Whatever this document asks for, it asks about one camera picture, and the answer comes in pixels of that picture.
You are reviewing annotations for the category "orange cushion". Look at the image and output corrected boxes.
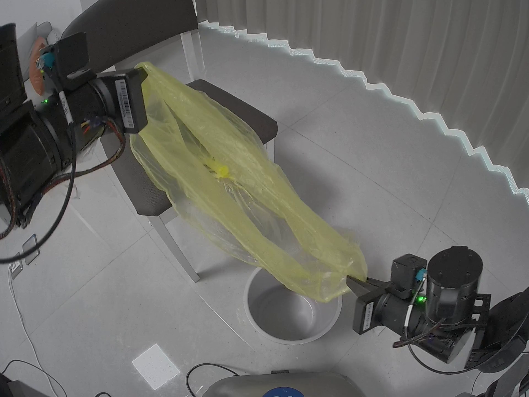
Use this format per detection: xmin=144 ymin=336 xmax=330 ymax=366
xmin=31 ymin=36 xmax=52 ymax=95

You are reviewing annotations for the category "black cable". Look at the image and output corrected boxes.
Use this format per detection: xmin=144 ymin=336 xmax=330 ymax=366
xmin=0 ymin=93 xmax=80 ymax=264
xmin=186 ymin=362 xmax=240 ymax=397
xmin=393 ymin=327 xmax=482 ymax=374

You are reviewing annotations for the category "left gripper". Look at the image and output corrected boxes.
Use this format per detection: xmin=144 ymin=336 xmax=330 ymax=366
xmin=43 ymin=68 xmax=149 ymax=156

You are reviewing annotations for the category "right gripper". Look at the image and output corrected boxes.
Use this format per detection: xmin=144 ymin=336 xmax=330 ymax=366
xmin=346 ymin=276 xmax=429 ymax=338

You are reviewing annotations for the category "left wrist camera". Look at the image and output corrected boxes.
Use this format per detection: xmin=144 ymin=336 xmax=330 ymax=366
xmin=35 ymin=31 xmax=96 ymax=94

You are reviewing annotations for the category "white trash bin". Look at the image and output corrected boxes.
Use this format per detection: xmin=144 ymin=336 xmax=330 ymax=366
xmin=243 ymin=265 xmax=343 ymax=342

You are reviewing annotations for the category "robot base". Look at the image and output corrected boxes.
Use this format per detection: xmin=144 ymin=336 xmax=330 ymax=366
xmin=203 ymin=371 xmax=366 ymax=397

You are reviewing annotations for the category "grey sofa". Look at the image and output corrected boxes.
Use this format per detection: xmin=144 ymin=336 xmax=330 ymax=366
xmin=16 ymin=21 xmax=63 ymax=98

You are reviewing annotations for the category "grey white chair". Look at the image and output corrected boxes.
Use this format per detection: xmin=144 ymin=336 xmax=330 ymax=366
xmin=62 ymin=0 xmax=278 ymax=283

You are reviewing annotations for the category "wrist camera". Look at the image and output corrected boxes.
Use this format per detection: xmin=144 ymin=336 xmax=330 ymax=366
xmin=390 ymin=253 xmax=429 ymax=301
xmin=35 ymin=31 xmax=96 ymax=94

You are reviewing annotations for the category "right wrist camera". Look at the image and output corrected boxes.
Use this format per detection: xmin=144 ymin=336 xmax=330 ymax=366
xmin=390 ymin=253 xmax=429 ymax=301

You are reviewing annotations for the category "yellow plastic bag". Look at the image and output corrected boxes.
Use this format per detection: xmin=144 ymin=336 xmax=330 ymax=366
xmin=129 ymin=61 xmax=368 ymax=304

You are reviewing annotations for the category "white cable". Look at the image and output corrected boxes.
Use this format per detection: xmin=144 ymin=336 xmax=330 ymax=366
xmin=7 ymin=263 xmax=56 ymax=397

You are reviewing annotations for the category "white curtain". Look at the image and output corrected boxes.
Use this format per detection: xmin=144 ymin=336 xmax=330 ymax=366
xmin=192 ymin=0 xmax=529 ymax=193

